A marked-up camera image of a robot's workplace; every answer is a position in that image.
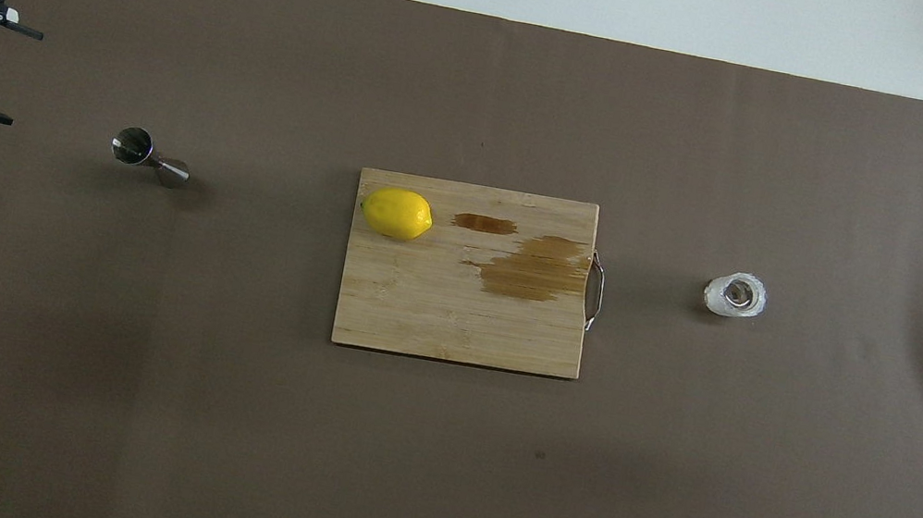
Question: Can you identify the steel double jigger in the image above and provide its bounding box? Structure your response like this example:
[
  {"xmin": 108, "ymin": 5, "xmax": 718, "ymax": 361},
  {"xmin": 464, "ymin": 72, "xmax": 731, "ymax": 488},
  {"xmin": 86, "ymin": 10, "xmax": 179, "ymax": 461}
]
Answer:
[{"xmin": 105, "ymin": 123, "xmax": 197, "ymax": 192}]

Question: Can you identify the clear textured glass cup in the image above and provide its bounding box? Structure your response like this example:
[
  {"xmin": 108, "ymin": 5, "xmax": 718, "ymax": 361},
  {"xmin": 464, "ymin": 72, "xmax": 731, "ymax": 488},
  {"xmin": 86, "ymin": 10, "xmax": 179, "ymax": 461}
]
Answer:
[{"xmin": 700, "ymin": 265, "xmax": 770, "ymax": 324}]

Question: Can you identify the brown paper table mat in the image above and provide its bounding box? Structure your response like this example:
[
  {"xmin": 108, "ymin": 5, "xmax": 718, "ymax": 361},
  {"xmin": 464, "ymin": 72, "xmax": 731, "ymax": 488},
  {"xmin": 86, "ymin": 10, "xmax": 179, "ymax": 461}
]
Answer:
[{"xmin": 0, "ymin": 0, "xmax": 923, "ymax": 518}]

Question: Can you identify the yellow lemon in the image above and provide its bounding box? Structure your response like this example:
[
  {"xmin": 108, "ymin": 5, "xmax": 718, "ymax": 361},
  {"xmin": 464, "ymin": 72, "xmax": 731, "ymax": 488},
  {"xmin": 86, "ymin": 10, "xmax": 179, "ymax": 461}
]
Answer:
[{"xmin": 355, "ymin": 182, "xmax": 438, "ymax": 246}]

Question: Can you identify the wooden cutting board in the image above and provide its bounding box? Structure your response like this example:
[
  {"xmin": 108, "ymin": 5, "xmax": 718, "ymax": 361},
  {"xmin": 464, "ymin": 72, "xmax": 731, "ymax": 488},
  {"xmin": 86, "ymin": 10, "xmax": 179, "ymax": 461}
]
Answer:
[{"xmin": 330, "ymin": 165, "xmax": 619, "ymax": 387}]

